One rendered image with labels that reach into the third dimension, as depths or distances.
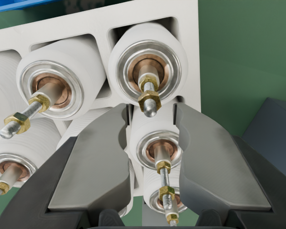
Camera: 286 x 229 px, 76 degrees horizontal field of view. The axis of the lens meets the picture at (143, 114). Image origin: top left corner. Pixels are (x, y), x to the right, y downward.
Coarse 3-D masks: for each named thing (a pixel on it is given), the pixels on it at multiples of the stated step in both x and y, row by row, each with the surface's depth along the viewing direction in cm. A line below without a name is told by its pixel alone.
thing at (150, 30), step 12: (144, 24) 25; (156, 24) 26; (132, 36) 20; (144, 36) 19; (156, 36) 19; (168, 36) 20; (120, 48) 20; (180, 48) 20; (180, 60) 20; (108, 72) 22; (180, 84) 22; (120, 96) 24
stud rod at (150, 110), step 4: (148, 84) 17; (152, 84) 17; (144, 88) 17; (148, 88) 16; (152, 88) 17; (148, 100) 14; (152, 100) 14; (144, 104) 14; (148, 104) 14; (152, 104) 14; (144, 108) 14; (148, 108) 13; (152, 108) 13; (156, 108) 14; (144, 112) 14; (148, 112) 14; (152, 112) 14; (156, 112) 14; (148, 116) 14; (152, 116) 14
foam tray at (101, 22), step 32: (160, 0) 24; (192, 0) 24; (0, 32) 26; (32, 32) 26; (64, 32) 26; (96, 32) 26; (192, 32) 25; (192, 64) 28; (96, 96) 32; (192, 96) 30; (64, 128) 34; (128, 128) 34
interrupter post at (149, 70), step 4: (144, 68) 20; (148, 68) 20; (152, 68) 20; (140, 72) 20; (144, 72) 19; (148, 72) 18; (152, 72) 18; (156, 72) 19; (140, 76) 18; (156, 76) 18
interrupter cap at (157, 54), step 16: (128, 48) 19; (144, 48) 20; (160, 48) 20; (128, 64) 20; (144, 64) 21; (160, 64) 21; (176, 64) 20; (128, 80) 21; (160, 80) 22; (176, 80) 21; (128, 96) 22; (160, 96) 22
